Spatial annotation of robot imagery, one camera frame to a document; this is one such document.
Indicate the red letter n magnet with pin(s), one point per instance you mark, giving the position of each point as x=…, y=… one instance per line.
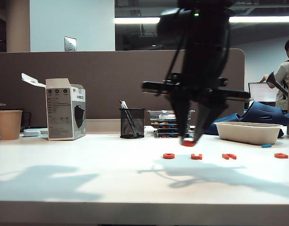
x=229, y=156

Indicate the red letter u magnet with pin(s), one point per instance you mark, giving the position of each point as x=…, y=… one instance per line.
x=196, y=157

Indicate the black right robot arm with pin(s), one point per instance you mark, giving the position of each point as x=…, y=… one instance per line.
x=205, y=35

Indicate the long ceiling light strip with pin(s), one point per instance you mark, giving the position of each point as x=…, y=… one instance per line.
x=134, y=20

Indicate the beige rectangular pulp tray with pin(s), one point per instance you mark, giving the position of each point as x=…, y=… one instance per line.
x=249, y=133

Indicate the red letter a magnet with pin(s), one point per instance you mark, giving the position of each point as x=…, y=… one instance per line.
x=281, y=155

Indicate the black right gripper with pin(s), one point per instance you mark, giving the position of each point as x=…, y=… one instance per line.
x=200, y=90

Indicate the person in beige shirt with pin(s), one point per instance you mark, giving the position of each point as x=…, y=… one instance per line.
x=282, y=75

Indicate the black funnel-shaped tool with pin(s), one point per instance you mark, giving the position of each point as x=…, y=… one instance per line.
x=272, y=80

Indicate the white grey face mask box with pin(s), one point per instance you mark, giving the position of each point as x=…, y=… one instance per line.
x=60, y=110

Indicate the blue letter magnet box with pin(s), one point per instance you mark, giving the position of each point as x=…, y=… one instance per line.
x=166, y=126
x=167, y=131
x=164, y=122
x=167, y=135

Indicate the blue magnet piece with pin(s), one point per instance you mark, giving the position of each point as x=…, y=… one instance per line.
x=266, y=146

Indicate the brown desk partition screen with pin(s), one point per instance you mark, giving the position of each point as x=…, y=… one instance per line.
x=111, y=82

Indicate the dark glass cup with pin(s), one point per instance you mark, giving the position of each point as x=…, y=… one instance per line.
x=26, y=121

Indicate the white computer monitor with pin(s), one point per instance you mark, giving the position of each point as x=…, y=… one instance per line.
x=262, y=90

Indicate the metal wall switch plate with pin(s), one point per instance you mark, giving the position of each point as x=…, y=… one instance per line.
x=70, y=44

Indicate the red letter g magnet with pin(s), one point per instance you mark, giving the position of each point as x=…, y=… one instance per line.
x=188, y=143

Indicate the red letter o magnet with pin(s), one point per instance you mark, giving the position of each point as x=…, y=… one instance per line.
x=168, y=156

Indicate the brown paper cup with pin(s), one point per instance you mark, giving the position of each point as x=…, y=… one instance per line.
x=9, y=124

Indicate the upturned dark blue slipper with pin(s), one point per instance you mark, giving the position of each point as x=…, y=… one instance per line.
x=262, y=113

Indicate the flat-lying dark blue slipper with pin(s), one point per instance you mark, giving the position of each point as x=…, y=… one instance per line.
x=229, y=118

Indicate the black mesh pen holder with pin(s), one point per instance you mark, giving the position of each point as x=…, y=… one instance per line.
x=132, y=124

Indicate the small white case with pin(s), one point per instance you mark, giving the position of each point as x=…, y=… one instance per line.
x=31, y=133

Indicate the black pen with white cap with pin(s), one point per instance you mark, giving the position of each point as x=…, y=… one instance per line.
x=123, y=104

